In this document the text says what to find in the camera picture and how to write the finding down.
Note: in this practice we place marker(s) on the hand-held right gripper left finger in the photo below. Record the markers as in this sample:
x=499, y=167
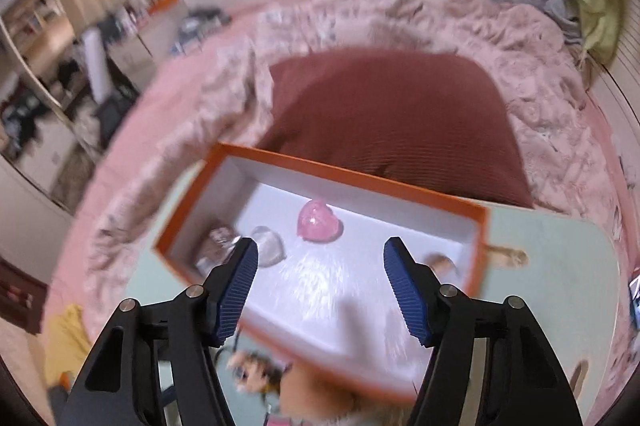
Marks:
x=237, y=293

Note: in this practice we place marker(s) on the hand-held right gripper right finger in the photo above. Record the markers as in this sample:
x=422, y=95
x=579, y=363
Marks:
x=406, y=296

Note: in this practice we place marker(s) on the brown plush toy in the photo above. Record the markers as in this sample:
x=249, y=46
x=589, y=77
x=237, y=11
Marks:
x=442, y=264

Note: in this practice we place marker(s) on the shiny silver compact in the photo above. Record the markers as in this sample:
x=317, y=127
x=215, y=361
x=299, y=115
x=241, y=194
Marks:
x=217, y=246

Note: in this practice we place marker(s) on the clear heart-shaped case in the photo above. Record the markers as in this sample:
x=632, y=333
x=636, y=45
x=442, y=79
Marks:
x=270, y=247

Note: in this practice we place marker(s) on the orange cardboard box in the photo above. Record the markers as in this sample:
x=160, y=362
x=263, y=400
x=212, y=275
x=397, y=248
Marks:
x=320, y=286

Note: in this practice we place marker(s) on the pink heart-shaped case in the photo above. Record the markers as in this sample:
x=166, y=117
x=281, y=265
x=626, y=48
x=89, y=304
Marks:
x=317, y=221

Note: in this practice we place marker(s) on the dark red pillow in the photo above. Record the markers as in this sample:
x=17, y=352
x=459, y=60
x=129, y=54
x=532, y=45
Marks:
x=390, y=120

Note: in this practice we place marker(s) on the yellow cloth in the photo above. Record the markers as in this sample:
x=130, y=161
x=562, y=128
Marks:
x=65, y=341

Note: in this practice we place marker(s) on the pink floral blanket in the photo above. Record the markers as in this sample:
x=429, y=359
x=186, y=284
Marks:
x=200, y=115

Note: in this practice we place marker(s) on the black bag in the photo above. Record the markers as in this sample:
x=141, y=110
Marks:
x=115, y=118

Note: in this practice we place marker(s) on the white nightstand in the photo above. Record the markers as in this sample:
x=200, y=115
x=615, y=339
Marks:
x=131, y=55

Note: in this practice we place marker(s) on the blue-grey clothes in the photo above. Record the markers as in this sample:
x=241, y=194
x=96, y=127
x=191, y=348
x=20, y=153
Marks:
x=200, y=28

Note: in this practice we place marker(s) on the white cylinder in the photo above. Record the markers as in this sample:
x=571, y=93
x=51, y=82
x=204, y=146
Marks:
x=96, y=63

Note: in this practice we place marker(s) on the small orange box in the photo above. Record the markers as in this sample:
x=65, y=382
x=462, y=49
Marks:
x=165, y=1

